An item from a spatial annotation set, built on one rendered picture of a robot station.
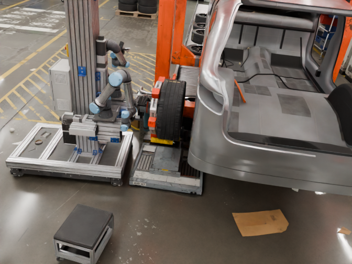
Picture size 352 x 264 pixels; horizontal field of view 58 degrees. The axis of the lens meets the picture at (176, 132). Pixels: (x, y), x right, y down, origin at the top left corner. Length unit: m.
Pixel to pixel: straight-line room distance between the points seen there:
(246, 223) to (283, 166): 1.10
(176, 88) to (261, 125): 0.93
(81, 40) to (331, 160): 2.42
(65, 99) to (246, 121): 1.88
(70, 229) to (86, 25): 1.83
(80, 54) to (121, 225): 1.73
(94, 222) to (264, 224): 1.73
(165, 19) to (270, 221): 2.43
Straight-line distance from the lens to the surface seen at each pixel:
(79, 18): 3.23
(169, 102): 3.16
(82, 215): 2.96
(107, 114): 3.31
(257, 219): 3.58
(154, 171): 3.71
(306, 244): 3.56
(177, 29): 5.66
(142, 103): 3.27
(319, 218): 3.91
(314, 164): 2.60
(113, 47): 3.58
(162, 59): 3.79
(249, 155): 2.48
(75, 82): 3.46
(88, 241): 2.76
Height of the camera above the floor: 2.45
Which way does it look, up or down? 31 degrees down
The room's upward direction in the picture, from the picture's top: 6 degrees clockwise
